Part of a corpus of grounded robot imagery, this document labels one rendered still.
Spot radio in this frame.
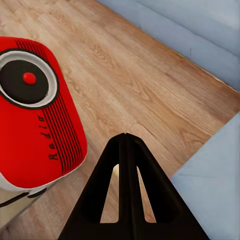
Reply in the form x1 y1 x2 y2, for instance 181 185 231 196
0 36 87 208

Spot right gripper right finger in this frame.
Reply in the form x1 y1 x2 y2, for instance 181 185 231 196
125 133 210 240

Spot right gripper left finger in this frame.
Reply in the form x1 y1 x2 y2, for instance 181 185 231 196
57 133 133 240

